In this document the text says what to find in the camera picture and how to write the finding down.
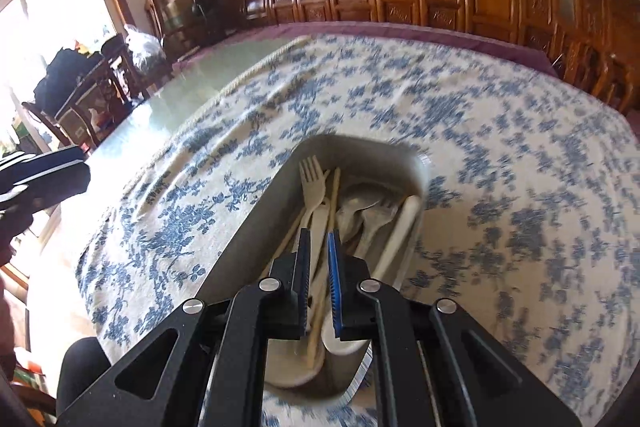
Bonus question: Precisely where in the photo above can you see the purple sofa cushion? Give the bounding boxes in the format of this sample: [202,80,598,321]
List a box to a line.
[171,19,559,78]

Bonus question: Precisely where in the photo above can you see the metal spoon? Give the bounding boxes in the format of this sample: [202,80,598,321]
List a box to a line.
[336,183,386,244]

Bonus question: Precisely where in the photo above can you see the metal rectangular tray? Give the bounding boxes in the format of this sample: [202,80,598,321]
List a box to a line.
[194,133,434,400]

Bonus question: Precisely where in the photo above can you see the white ceramic spoon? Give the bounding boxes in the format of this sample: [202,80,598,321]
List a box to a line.
[321,195,421,357]
[265,338,326,389]

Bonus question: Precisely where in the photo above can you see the carved wooden armchair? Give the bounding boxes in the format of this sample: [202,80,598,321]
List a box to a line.
[574,0,639,116]

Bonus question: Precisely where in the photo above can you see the person's left hand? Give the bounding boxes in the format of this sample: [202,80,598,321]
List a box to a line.
[0,204,36,383]

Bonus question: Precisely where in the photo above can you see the white plastic fork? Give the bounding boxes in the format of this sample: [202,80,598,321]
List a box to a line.
[297,154,331,308]

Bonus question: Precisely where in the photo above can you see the wooden chair with black bag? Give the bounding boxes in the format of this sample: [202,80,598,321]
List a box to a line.
[21,34,149,150]

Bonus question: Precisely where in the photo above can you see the blue floral tablecloth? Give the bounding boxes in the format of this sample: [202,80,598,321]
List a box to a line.
[76,36,639,426]

